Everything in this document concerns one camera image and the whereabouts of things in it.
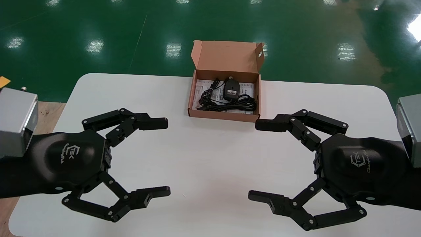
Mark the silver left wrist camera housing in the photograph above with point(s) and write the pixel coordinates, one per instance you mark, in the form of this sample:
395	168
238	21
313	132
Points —
13	121

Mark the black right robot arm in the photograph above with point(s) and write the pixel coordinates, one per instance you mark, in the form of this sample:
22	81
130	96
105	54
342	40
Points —
413	187

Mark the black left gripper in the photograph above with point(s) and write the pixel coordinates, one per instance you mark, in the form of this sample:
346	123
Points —
70	159

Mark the white printed instruction sheet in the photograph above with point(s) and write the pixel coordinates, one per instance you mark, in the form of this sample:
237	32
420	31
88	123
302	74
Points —
246	88

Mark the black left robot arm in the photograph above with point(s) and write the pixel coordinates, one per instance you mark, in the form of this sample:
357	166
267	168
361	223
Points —
13	177

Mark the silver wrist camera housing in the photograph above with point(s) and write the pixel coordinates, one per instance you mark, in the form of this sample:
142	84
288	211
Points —
411	126
13	121

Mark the small yellow object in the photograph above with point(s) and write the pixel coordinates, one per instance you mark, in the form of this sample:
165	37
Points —
4	82

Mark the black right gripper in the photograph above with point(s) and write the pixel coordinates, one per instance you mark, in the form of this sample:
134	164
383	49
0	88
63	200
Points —
358	164

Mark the open brown cardboard box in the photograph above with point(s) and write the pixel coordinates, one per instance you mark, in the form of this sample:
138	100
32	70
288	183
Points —
227	59

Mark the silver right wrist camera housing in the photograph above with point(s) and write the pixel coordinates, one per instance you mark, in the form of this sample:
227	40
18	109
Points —
411	126

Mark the wooden board platform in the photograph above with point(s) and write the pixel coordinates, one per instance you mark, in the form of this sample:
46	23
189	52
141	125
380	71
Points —
49	115

